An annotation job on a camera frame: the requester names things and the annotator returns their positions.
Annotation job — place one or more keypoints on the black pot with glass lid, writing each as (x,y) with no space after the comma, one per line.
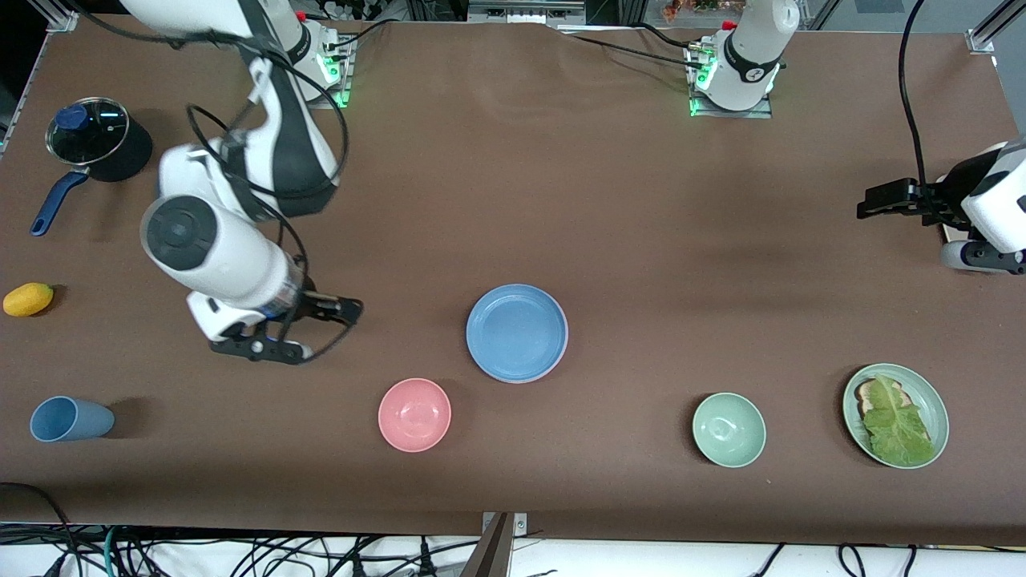
(88,132)

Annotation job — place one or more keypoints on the aluminium corner profile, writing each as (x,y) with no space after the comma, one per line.
(990,32)

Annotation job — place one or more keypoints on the green lettuce leaf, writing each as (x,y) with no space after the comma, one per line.
(898,425)

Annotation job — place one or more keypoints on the aluminium table rail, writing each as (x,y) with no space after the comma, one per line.
(56,14)

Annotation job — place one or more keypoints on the green plate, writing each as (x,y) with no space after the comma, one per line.
(930,401)

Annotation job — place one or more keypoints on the toast slice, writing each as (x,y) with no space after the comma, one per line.
(864,394)

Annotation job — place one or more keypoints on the aluminium frame beam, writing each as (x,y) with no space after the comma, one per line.
(521,12)

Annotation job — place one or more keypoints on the blue plate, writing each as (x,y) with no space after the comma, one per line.
(516,332)

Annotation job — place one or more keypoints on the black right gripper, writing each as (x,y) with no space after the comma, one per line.
(314,305)

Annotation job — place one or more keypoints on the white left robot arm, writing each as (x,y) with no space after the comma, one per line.
(753,48)

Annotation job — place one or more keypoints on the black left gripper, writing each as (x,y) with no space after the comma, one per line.
(948,195)

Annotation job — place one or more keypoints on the brown table cover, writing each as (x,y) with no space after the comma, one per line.
(481,160)

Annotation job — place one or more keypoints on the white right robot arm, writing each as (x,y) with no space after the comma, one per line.
(208,248)

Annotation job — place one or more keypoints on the orange plant decoration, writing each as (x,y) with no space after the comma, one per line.
(697,6)

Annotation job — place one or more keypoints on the dark metal pole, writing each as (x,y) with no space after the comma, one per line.
(490,553)

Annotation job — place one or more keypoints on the small green bowl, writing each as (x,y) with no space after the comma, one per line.
(729,429)

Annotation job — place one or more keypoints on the yellow lemon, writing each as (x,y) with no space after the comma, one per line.
(28,299)

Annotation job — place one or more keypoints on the silver table bracket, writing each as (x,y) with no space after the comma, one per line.
(521,522)

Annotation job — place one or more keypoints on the small pink bowl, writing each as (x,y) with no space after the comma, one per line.
(414,415)

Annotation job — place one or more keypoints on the blue cup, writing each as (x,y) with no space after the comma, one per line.
(72,419)

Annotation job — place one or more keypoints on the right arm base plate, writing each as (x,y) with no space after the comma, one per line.
(346,88)

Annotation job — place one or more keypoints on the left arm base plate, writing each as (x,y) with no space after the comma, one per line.
(765,112)

